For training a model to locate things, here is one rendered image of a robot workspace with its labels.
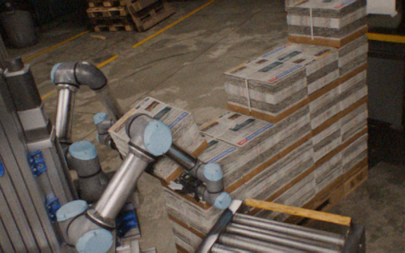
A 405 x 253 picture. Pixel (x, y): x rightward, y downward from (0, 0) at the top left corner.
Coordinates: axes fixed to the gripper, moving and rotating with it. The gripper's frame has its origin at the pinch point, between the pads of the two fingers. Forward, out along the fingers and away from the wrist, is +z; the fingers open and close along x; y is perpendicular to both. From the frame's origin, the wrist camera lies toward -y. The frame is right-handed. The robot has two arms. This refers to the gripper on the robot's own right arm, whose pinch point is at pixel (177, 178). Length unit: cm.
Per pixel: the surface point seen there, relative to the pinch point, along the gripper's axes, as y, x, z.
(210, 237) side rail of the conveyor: 3.2, 16.6, -42.8
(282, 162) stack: -44, -56, -4
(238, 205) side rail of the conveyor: -3.4, -3.7, -36.9
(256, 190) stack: -42, -33, -5
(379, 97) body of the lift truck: -96, -171, 13
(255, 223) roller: -3.5, -0.3, -49.6
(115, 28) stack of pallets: -167, -265, 604
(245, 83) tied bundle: 0, -69, 16
